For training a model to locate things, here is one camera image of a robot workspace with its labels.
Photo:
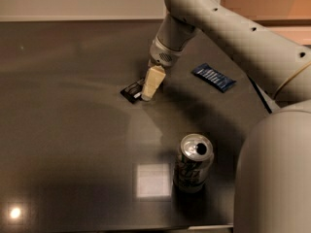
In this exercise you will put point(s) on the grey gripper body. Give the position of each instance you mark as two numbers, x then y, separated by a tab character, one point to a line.
162	55

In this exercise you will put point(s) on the black rxbar chocolate wrapper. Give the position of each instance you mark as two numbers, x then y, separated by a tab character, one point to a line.
133	91

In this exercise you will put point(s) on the grey side table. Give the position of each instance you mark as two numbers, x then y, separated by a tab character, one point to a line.
269	104

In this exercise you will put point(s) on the silver green 7up can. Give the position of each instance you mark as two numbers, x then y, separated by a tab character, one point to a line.
194	158

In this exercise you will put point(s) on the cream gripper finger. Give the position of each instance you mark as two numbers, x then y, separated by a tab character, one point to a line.
153	80

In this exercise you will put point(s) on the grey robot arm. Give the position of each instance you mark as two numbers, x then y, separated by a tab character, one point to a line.
273	175

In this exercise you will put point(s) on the blue snack bar wrapper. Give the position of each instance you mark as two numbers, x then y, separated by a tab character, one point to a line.
213	77

